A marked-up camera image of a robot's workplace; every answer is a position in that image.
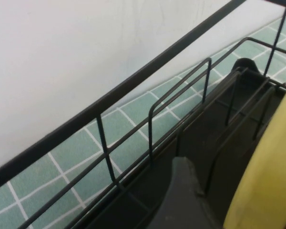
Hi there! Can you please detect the black wire dish rack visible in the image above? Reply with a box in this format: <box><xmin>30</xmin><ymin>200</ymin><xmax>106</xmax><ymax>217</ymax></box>
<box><xmin>0</xmin><ymin>0</ymin><xmax>286</xmax><ymax>229</ymax></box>

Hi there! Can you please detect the yellow round plate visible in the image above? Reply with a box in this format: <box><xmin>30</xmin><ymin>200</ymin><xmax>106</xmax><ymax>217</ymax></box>
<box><xmin>223</xmin><ymin>80</ymin><xmax>286</xmax><ymax>229</ymax></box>

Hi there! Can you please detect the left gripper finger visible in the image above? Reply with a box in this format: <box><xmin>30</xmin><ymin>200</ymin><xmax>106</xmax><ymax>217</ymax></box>
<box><xmin>157</xmin><ymin>156</ymin><xmax>226</xmax><ymax>229</ymax></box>

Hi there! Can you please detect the black plastic drip tray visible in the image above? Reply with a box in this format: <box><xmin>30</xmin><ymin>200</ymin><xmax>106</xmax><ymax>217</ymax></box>
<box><xmin>69</xmin><ymin>58</ymin><xmax>286</xmax><ymax>229</ymax></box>

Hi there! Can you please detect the green checked tablecloth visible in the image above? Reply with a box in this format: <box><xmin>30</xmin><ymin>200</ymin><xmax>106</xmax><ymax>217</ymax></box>
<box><xmin>0</xmin><ymin>9</ymin><xmax>286</xmax><ymax>229</ymax></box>

